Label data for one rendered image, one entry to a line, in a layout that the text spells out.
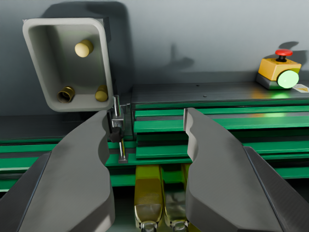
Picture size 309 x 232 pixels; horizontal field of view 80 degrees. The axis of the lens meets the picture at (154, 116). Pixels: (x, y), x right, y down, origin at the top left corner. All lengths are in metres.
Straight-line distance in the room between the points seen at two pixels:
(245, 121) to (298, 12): 0.34
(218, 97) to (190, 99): 0.08
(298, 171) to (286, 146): 0.12
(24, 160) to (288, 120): 0.62
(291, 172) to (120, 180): 0.46
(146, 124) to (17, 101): 0.45
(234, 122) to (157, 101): 0.18
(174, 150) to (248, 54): 0.35
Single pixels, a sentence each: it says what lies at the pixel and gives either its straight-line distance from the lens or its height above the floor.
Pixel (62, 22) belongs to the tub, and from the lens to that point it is 0.48.
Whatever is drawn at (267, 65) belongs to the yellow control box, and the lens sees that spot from 0.61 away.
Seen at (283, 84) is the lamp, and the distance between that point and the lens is 0.59.
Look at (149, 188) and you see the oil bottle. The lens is 0.42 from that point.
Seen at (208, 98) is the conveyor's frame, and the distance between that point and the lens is 0.49.
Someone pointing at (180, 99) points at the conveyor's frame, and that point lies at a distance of 0.48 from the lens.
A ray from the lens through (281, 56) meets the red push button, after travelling 0.62.
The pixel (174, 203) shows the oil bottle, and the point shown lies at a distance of 0.40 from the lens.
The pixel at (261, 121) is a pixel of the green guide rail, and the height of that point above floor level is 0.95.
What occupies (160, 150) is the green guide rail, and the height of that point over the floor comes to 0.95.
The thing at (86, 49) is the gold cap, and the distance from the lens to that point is 0.50.
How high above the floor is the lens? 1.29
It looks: 59 degrees down
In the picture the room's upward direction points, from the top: 175 degrees clockwise
